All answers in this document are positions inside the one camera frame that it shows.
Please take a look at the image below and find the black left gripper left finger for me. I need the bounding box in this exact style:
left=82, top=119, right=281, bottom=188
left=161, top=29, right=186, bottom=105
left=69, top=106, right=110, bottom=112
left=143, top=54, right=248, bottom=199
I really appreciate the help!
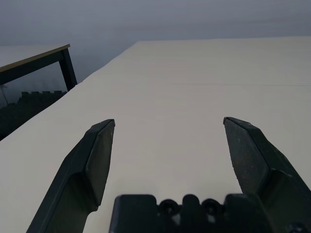
left=25, top=118, right=115, bottom=233

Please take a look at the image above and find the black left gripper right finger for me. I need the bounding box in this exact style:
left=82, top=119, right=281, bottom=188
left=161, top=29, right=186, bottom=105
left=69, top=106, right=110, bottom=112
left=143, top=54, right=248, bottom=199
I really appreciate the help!
left=223, top=116, right=311, bottom=233

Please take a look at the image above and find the black foam floor mat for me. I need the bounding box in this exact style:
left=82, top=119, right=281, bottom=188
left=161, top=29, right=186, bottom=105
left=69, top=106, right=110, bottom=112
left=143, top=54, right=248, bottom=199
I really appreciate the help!
left=0, top=90, right=68, bottom=141

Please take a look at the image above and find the side table with black legs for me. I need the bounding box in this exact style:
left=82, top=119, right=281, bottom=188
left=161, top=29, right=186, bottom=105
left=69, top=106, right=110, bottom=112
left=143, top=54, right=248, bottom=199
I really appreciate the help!
left=0, top=43, right=78, bottom=90

